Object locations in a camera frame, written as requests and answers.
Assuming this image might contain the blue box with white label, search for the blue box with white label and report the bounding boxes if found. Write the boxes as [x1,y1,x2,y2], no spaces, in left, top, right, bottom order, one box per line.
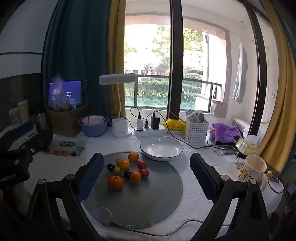
[7,120,38,142]

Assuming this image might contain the yellow-green tissue pack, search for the yellow-green tissue pack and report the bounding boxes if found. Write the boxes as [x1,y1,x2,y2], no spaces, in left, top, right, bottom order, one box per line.
[235,135,261,156]

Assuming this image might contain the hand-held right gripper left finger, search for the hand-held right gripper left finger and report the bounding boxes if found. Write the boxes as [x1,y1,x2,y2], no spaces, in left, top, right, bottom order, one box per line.
[25,152,104,241]

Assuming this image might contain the clear crumpled plastic bag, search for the clear crumpled plastic bag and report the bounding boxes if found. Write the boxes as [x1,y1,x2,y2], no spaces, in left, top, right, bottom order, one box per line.
[51,75,73,112]

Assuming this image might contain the large orange mandarin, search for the large orange mandarin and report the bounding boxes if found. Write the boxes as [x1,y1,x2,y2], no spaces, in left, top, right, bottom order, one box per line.
[107,175,124,191]

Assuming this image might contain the balcony railing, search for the balcony railing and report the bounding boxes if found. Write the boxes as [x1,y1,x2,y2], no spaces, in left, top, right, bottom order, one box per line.
[125,73,222,114]

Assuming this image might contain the white bowl with dark rim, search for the white bowl with dark rim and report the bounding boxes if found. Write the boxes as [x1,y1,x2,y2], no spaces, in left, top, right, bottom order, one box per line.
[140,136,184,162]

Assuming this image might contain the black charging cable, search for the black charging cable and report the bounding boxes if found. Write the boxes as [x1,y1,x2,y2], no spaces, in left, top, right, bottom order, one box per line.
[148,108,238,154]
[130,107,142,121]
[267,177,285,194]

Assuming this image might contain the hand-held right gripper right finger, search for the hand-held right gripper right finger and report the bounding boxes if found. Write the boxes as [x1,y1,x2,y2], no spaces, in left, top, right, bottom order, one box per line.
[190,152,271,241]

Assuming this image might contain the white puck charger with cable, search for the white puck charger with cable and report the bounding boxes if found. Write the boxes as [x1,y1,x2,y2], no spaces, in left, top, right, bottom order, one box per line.
[92,207,232,233]

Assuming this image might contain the steel thermos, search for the steel thermos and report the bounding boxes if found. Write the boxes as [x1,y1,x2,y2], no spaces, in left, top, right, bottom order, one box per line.
[35,112,48,132]

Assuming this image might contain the brown paper cup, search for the brown paper cup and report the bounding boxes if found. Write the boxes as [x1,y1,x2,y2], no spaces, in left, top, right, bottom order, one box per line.
[17,100,30,124]

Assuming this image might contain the white textured tablecloth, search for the white textured tablecloth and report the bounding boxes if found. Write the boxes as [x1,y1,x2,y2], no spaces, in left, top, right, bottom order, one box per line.
[23,128,285,241]

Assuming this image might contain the purple cloth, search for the purple cloth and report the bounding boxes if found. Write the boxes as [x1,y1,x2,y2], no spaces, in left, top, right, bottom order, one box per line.
[212,122,245,144]

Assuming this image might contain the tablet with purple screen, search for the tablet with purple screen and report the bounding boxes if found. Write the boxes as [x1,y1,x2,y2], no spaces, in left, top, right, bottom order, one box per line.
[47,79,84,108]

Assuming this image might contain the white small appliance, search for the white small appliance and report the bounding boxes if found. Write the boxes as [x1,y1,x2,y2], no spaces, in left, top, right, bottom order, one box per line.
[231,117,250,136]

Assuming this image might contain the blue plastic basin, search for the blue plastic basin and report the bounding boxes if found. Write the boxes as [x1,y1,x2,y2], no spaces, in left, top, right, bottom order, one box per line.
[78,115,109,138]

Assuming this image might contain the grey round placemat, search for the grey round placemat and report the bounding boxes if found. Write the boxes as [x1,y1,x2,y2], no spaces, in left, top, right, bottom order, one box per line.
[81,152,184,229]

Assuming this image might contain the white mug with bear print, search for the white mug with bear print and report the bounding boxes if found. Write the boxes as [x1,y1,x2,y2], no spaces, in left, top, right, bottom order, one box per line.
[237,155,267,188]

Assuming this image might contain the white perforated basket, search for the white perforated basket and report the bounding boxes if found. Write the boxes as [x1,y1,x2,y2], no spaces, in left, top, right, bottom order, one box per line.
[186,117,209,145]

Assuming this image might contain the clear bag of small items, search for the clear bag of small items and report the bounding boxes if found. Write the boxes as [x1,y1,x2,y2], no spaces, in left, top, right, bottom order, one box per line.
[43,140,86,157]

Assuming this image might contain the white power strip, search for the white power strip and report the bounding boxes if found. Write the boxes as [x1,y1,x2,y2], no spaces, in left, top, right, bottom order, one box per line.
[134,127,168,138]

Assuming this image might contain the white printed packet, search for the white printed packet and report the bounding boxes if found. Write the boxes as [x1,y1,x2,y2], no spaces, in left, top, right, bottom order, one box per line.
[186,110,199,122]

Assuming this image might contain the hanging grey garment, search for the hanging grey garment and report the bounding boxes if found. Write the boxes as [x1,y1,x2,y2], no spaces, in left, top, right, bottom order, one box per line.
[232,42,248,104]

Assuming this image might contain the teal curtain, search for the teal curtain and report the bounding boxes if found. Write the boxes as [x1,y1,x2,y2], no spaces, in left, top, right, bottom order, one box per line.
[42,0,114,128]

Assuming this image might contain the flat printed packet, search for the flat printed packet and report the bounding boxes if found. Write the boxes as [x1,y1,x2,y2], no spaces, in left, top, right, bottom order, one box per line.
[213,147,229,156]

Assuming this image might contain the cardboard box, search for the cardboard box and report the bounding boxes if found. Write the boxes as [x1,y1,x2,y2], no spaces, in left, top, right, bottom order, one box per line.
[47,105,90,138]

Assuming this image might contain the dark window frame post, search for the dark window frame post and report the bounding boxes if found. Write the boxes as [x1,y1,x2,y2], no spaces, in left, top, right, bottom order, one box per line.
[169,0,184,119]
[245,4,269,138]

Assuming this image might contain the yellow curtain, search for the yellow curtain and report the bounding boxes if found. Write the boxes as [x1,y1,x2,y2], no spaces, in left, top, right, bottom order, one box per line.
[107,0,127,119]
[256,0,296,165]

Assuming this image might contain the yellow plastic bag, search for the yellow plastic bag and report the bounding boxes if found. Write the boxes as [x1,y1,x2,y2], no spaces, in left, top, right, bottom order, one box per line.
[162,118,187,131]

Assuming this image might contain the white desk lamp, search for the white desk lamp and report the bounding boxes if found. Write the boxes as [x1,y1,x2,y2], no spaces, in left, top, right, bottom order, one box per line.
[99,74,137,139]

